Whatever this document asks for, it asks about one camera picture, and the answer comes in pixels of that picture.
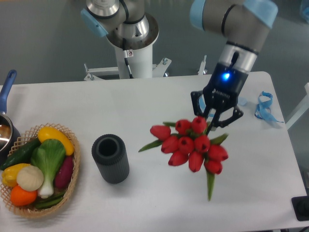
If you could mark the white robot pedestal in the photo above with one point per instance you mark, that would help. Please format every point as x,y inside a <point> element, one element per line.
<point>131,64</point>

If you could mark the tangled blue ribbon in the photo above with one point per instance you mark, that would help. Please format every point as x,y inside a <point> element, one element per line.
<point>263,111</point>

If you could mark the blue ribbon strip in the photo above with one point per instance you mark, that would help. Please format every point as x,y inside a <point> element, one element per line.
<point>201,104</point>

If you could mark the purple sweet potato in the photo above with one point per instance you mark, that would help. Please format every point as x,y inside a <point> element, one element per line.
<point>64,174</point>

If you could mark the yellow bell pepper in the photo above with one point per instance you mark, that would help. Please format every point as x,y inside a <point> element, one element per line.
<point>9,175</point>

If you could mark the light blue plastic cap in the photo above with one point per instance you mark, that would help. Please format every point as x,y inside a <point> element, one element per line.
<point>242,101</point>

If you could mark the blue object top corner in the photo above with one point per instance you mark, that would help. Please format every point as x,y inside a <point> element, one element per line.
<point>304,10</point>

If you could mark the red tulip bouquet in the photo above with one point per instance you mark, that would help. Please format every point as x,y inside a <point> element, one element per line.
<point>188,142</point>

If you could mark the orange fruit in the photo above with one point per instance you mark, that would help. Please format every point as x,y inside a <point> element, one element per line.
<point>21,197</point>

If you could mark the dark green cucumber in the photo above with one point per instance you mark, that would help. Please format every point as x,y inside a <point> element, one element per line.
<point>22,154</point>

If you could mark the green pea pods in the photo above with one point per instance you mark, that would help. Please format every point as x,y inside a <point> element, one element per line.
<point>49,202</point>

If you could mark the cream white garlic bulb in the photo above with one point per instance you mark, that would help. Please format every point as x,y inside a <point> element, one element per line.
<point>30,178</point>

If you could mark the dark grey ribbed vase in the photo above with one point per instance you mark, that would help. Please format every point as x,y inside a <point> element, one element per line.
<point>110,156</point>

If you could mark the white frame bar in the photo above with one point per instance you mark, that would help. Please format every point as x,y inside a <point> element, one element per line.
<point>299,110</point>

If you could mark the blue handled saucepan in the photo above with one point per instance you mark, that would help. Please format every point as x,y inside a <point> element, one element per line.
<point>8,132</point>

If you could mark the green bok choy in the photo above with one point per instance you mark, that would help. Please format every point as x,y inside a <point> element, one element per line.
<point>48,157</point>

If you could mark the black device at edge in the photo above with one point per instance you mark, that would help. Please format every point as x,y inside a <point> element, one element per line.
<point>301,207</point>

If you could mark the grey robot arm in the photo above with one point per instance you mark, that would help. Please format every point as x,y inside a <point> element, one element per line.
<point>244,23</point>

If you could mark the woven wicker basket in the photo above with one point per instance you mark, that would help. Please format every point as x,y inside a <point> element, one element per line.
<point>30,211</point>

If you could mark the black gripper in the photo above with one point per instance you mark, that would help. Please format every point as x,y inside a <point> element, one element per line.
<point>224,89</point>

